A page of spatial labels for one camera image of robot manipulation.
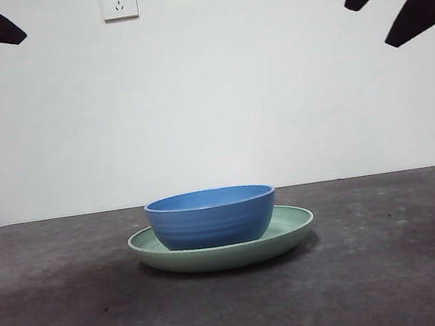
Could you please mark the white wall socket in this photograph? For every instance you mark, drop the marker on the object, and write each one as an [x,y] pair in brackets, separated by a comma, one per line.
[119,2]

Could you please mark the pale green round plate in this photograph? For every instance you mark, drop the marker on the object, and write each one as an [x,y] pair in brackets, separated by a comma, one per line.
[223,258]

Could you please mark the blue ribbed bowl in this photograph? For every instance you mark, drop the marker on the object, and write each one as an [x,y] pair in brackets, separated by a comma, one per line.
[211,220]

